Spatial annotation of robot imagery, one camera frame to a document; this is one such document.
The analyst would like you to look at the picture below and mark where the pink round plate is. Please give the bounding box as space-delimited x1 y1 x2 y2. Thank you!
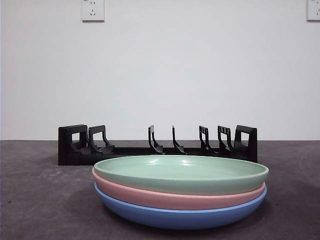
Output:
91 166 266 211

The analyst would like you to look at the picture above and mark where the green round plate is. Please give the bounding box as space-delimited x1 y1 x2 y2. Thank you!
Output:
93 154 270 196

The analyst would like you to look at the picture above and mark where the blue round plate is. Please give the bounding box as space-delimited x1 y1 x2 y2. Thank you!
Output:
93 181 268 231

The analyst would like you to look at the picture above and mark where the white wall socket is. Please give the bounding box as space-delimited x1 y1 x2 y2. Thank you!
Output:
306 0 320 22
81 0 105 22

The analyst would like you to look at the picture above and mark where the black plate rack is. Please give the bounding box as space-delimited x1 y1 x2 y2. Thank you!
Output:
57 124 258 166

